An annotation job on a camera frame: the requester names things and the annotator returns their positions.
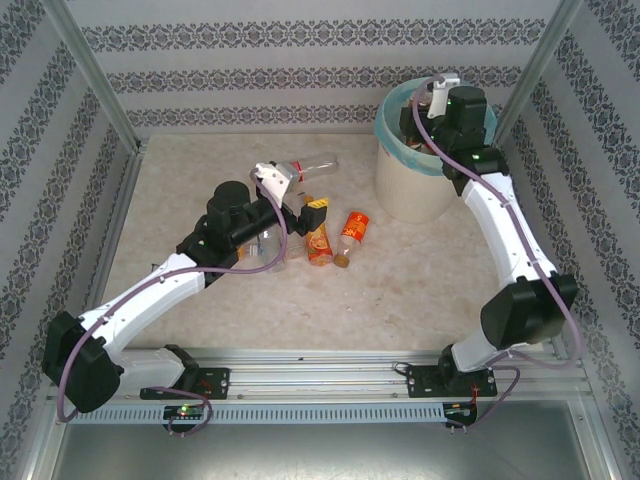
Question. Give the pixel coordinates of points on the clear plastic bottle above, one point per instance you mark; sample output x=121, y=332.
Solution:
x=272, y=250

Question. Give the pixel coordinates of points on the clear cola bottle red label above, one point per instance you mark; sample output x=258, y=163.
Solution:
x=320, y=165

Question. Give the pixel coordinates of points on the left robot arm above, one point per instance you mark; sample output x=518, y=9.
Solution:
x=140, y=295

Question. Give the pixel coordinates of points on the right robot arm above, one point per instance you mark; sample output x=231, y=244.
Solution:
x=500, y=225

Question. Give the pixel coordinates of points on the white ribbed waste bin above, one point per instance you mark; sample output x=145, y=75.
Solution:
x=410, y=190

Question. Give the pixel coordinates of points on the orange juice bottle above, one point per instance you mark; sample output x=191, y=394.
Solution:
x=320, y=247

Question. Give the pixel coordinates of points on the orange NFC label bottle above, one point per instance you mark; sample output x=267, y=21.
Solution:
x=355, y=230

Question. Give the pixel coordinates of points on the small controller board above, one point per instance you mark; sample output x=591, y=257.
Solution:
x=185, y=412
x=457, y=409

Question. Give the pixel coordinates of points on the grey metal base panel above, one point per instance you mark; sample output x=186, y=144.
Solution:
x=320, y=455

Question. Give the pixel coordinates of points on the aluminium frame post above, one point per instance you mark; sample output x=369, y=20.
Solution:
x=540, y=70
x=90, y=75

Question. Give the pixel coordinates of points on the aluminium side rail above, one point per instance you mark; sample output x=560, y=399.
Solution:
x=117, y=210

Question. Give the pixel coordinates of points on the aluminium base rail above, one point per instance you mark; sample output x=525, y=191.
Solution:
x=310, y=375

